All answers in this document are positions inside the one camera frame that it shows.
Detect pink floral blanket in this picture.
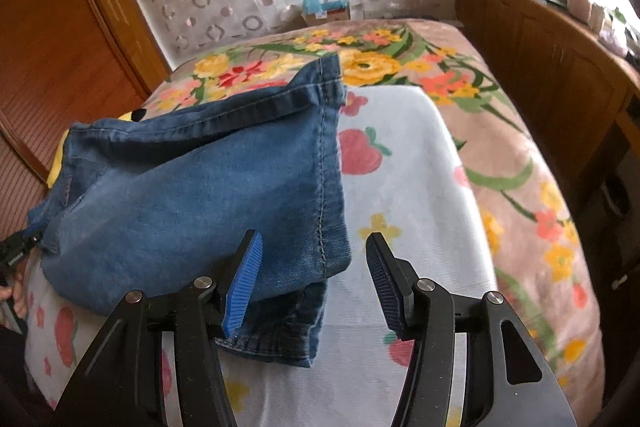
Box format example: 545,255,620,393
145,18,606,388

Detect person's left hand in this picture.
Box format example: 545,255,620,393
0,272,30,338

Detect small cardboard box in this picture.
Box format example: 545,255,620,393
301,0,351,26

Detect blue denim pants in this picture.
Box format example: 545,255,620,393
27,56,353,368

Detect white fruit print sheet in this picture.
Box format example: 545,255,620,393
22,84,501,427

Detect wooden wardrobe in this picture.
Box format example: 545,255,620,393
0,0,173,228

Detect wooden cabinet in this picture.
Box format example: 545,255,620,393
454,0,640,258

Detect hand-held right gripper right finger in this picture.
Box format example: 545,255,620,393
365,232,581,427

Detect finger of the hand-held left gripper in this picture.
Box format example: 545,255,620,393
20,228,45,253

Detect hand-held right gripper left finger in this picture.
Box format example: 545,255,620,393
55,229,263,427

